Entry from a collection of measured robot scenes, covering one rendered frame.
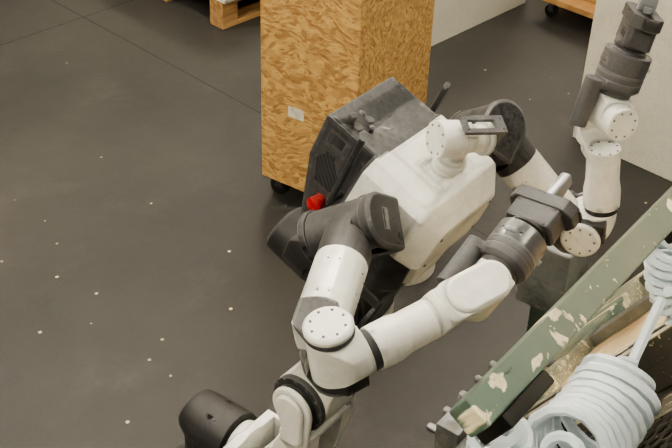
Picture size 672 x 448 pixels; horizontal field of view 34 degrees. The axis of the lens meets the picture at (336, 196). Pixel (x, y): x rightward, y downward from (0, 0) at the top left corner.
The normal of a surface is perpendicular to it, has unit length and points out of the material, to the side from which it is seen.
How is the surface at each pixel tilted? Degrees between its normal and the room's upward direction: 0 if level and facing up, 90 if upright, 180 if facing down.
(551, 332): 32
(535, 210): 22
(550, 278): 90
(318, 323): 11
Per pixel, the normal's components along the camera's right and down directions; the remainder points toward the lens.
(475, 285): 0.14, -0.40
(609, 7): -0.70, 0.38
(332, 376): -0.26, 0.66
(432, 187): 0.33, -0.62
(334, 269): -0.11, -0.75
